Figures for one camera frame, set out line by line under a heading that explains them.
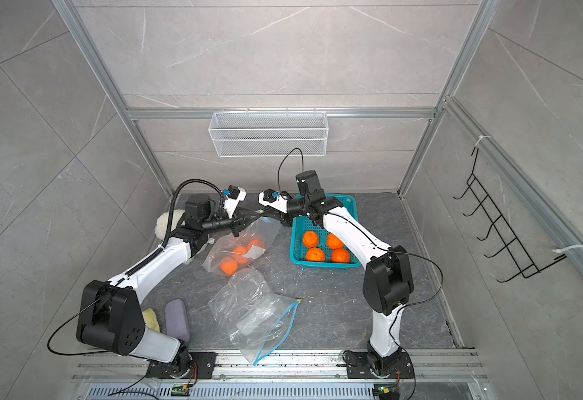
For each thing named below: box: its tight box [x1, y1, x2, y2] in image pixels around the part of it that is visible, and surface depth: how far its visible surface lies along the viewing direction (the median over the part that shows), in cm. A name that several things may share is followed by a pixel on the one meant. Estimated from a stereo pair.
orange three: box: [303, 230, 319, 249], surface depth 100 cm
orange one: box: [331, 247, 351, 264], surface depth 92 cm
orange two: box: [306, 247, 326, 262], surface depth 92 cm
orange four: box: [326, 232, 345, 250], surface depth 97 cm
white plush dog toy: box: [154, 209, 186, 240], surface depth 87 cm
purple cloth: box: [164, 298, 190, 343], surface depth 81 cm
